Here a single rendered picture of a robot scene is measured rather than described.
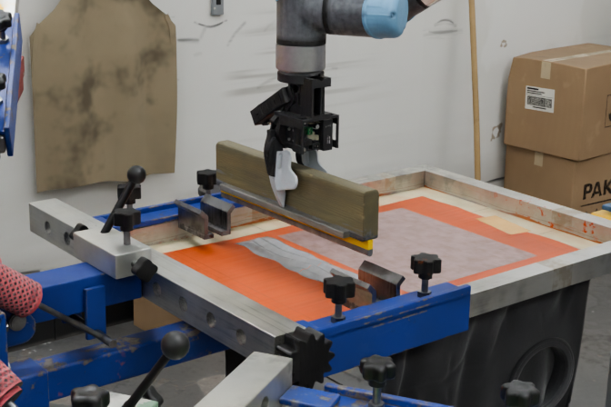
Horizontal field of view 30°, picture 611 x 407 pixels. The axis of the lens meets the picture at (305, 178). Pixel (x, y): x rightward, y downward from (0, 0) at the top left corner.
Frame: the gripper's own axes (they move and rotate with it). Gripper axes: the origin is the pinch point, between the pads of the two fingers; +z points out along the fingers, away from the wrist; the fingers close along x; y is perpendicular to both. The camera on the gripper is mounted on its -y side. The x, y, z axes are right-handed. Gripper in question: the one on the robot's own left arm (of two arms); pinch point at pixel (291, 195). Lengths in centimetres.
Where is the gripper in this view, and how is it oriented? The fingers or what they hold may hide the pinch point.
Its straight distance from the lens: 179.4
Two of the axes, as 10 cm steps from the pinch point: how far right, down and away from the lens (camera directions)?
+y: 6.2, 2.1, -7.6
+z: -0.1, 9.6, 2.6
